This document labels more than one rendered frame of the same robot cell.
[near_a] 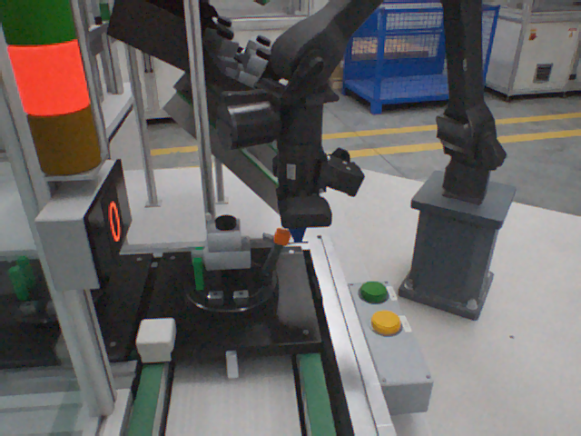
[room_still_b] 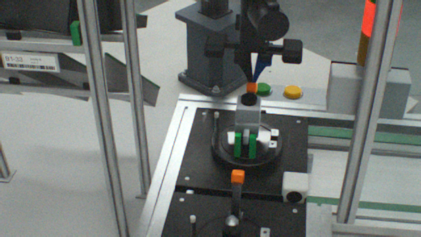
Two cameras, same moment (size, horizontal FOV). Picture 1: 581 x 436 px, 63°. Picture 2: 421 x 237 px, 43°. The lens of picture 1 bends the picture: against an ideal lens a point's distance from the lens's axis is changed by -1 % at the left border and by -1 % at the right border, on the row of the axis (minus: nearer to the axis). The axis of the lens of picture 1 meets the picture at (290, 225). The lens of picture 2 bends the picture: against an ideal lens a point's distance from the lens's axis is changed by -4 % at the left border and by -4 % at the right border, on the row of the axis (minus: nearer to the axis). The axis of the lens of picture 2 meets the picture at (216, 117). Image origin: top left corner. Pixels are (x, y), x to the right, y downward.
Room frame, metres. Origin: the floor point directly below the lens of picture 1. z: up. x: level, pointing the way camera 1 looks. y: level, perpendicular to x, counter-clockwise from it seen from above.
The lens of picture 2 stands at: (0.45, 0.91, 1.68)
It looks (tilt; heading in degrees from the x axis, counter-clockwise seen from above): 38 degrees down; 283
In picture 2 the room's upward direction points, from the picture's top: straight up
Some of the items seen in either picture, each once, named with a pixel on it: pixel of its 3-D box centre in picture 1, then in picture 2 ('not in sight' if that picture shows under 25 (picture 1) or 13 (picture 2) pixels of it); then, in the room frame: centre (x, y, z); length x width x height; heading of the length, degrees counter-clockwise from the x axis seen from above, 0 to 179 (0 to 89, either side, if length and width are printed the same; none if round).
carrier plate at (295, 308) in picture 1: (231, 296); (246, 152); (0.58, 0.09, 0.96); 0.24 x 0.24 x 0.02; 5
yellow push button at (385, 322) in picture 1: (385, 323); (293, 93); (0.52, -0.13, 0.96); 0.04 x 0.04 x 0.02
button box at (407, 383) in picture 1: (383, 340); (291, 104); (0.52, -0.13, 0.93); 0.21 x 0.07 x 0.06; 5
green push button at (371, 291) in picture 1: (373, 292); (262, 90); (0.59, -0.13, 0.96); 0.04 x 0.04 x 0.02
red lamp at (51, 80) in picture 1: (50, 75); (381, 16); (0.38, 0.19, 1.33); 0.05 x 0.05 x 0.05
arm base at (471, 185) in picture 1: (467, 176); (214, 0); (0.74, -0.30, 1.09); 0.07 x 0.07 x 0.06; 60
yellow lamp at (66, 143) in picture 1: (64, 136); (375, 47); (0.38, 0.19, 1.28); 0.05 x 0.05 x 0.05
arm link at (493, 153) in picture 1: (475, 143); not in sight; (0.73, -0.30, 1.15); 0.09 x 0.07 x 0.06; 27
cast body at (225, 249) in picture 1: (220, 241); (247, 115); (0.58, 0.10, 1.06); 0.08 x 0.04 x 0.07; 96
